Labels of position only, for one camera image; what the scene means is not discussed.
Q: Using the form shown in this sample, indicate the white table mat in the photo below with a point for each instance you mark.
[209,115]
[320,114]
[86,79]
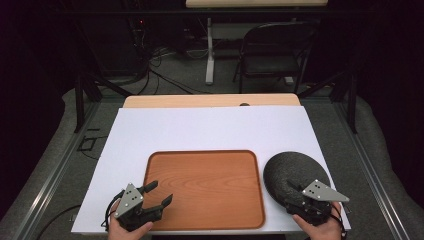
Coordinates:
[206,128]

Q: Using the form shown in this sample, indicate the black metal stand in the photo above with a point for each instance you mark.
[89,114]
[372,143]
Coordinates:
[351,100]
[80,100]

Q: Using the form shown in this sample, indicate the person's left hand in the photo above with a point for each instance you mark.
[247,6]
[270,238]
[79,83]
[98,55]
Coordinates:
[123,232]

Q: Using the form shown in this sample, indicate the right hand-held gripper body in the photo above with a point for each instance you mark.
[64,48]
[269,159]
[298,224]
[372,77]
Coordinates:
[316,200]

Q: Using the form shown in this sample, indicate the person's right hand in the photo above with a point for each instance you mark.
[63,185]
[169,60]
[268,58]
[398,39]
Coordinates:
[321,230]

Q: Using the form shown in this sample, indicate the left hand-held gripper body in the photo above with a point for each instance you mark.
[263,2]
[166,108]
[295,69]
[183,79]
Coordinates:
[128,201]

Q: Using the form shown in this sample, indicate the brown wooden tray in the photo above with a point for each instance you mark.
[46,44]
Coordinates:
[205,190]

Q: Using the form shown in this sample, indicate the white desk leg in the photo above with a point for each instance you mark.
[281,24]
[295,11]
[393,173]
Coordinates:
[209,53]

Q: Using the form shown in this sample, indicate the dark speckled round plate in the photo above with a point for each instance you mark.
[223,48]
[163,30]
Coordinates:
[286,170]

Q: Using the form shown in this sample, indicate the aluminium floor rail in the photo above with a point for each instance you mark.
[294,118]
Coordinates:
[60,166]
[366,166]

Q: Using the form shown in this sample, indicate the black folding chair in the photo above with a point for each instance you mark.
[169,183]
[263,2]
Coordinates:
[275,50]

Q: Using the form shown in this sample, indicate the beige desk top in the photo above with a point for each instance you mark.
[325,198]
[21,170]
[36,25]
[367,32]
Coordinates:
[256,3]

